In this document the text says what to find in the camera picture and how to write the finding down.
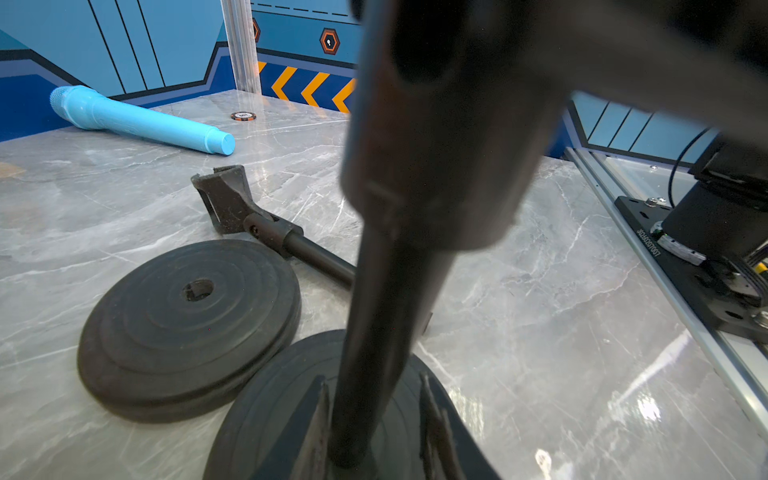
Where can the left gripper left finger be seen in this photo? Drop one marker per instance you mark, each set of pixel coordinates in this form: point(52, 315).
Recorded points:
point(300, 451)

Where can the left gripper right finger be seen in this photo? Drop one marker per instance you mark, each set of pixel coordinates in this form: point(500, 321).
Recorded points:
point(447, 449)

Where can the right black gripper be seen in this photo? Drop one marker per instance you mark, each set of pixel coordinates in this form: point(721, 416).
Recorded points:
point(600, 60)

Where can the black round stand base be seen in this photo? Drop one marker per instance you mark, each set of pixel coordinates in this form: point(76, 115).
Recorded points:
point(264, 407)

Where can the black stand pole with clip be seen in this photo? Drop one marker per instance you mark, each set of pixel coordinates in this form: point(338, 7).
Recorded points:
point(422, 201)

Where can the light blue toy microphone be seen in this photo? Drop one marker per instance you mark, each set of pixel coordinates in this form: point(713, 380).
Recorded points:
point(87, 109)

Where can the small round floor marker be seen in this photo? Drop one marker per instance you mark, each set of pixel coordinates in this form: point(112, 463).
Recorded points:
point(243, 116)

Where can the aluminium rail frame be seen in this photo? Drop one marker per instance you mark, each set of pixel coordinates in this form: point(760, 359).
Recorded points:
point(740, 363)

